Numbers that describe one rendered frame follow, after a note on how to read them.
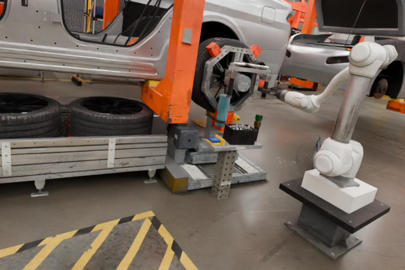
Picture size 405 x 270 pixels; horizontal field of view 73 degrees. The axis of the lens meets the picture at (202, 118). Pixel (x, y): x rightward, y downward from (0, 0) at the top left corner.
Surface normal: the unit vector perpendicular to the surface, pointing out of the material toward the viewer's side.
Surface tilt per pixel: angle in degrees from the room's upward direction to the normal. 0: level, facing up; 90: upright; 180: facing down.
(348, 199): 90
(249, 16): 90
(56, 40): 92
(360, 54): 81
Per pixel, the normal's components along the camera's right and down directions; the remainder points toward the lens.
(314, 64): -0.82, -0.01
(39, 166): 0.47, 0.30
